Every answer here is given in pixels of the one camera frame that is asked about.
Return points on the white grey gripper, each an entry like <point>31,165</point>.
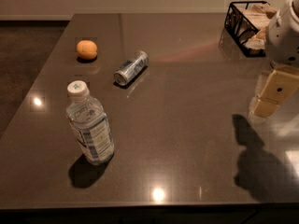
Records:
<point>282,42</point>

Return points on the silver blue redbull can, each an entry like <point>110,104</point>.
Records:
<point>129,70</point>

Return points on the wooden blocks in basket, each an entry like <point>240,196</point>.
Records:
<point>259,15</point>

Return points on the clear plastic water bottle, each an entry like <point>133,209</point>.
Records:
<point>89,124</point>

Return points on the orange round fruit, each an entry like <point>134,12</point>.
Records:
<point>86,49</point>

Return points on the black wire basket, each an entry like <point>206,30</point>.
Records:
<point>240,28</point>

